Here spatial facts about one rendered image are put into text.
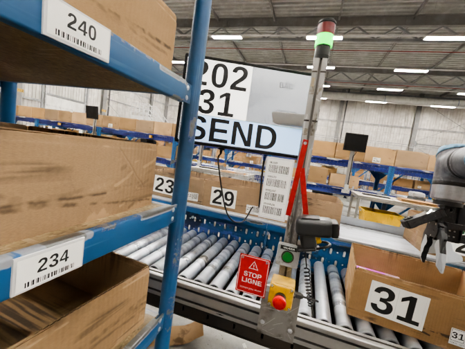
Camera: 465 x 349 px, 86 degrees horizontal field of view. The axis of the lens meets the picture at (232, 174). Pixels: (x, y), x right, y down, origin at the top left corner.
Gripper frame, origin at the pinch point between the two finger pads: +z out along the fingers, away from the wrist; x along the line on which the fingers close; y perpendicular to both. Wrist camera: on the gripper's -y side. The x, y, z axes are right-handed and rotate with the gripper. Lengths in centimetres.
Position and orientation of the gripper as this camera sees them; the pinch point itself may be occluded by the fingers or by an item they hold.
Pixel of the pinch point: (429, 264)
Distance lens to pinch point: 100.8
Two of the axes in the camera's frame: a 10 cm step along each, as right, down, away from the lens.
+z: -1.7, 9.9, -0.1
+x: 2.8, 0.6, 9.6
